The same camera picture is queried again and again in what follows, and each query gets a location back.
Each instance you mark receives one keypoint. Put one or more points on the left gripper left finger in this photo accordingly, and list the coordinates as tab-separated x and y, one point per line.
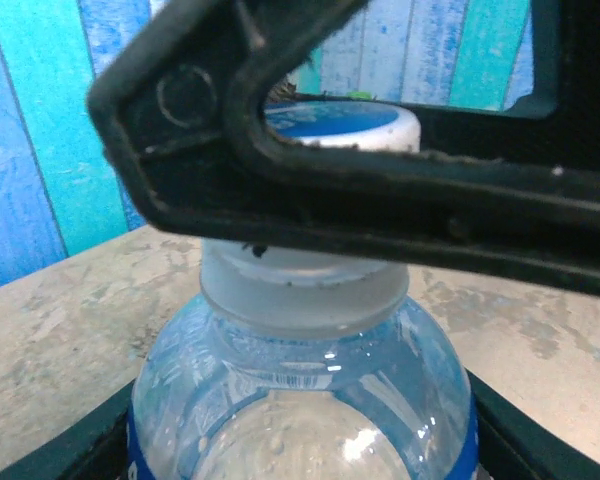
95	450

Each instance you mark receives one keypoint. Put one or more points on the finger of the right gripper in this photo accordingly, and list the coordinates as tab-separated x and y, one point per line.
330	200
580	75

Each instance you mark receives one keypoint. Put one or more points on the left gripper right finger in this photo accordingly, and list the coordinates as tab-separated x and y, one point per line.
510	450

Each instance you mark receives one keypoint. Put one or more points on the white blue bottle cap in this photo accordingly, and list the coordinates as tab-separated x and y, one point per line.
360	132

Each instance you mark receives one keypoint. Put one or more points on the clear water bottle blue label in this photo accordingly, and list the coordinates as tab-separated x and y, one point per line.
300	425

